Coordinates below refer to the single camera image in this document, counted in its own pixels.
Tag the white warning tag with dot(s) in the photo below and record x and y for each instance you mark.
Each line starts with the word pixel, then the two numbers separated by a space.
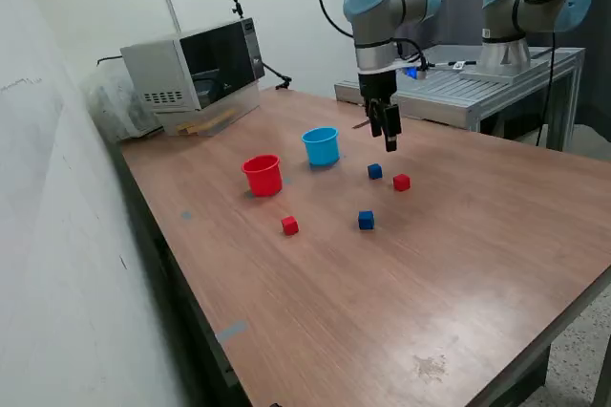
pixel 459 64

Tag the red plastic bin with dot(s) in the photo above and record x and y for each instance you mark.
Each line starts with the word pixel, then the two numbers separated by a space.
pixel 262 180

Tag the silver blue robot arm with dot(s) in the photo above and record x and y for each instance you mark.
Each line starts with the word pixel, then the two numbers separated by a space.
pixel 382 10

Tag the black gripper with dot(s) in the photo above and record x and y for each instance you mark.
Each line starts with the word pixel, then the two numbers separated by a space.
pixel 377 87

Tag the aluminium profile robot stand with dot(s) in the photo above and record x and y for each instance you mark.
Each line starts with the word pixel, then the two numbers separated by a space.
pixel 429 89

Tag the red cube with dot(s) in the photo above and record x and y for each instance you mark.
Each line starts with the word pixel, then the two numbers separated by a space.
pixel 289 226
pixel 402 183

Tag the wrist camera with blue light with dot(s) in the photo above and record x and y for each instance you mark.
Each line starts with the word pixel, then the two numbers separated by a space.
pixel 413 71

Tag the blue cube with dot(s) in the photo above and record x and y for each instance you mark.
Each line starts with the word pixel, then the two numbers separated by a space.
pixel 374 172
pixel 365 220

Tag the blue plastic bin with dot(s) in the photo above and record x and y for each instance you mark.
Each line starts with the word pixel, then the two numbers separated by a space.
pixel 322 151

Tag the small black camera mount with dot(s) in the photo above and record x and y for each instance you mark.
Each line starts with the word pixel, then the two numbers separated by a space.
pixel 237 8

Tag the yellow wooden piece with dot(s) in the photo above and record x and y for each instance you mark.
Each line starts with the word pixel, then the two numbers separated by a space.
pixel 205 124

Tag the silver microwave oven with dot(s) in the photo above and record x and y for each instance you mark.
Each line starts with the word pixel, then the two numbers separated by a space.
pixel 157 72

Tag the long grey tape strip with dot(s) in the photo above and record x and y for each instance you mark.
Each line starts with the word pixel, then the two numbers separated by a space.
pixel 231 331

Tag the thin metal strip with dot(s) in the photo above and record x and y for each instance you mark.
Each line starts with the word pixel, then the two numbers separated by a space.
pixel 359 124

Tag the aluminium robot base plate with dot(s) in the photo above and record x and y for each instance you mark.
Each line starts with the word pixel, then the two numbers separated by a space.
pixel 472 74

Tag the grey plastic bag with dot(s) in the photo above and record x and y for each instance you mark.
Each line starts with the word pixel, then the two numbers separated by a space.
pixel 114 106

